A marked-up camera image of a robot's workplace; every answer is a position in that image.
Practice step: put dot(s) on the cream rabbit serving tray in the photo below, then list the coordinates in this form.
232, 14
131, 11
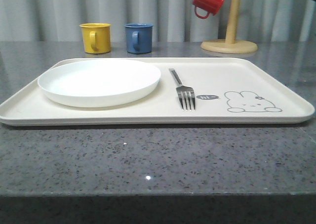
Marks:
227, 90

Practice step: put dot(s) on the wooden mug tree stand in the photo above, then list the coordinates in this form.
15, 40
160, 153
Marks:
230, 44

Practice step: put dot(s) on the grey pleated curtain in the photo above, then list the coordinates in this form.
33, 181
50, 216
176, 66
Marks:
260, 21

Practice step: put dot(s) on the white round plate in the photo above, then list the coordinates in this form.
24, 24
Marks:
99, 82

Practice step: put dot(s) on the blue enamel mug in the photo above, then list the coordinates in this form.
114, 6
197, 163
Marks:
139, 37

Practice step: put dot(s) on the yellow enamel mug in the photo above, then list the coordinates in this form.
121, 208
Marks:
96, 37

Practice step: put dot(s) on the silver metal fork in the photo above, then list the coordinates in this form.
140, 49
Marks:
186, 95

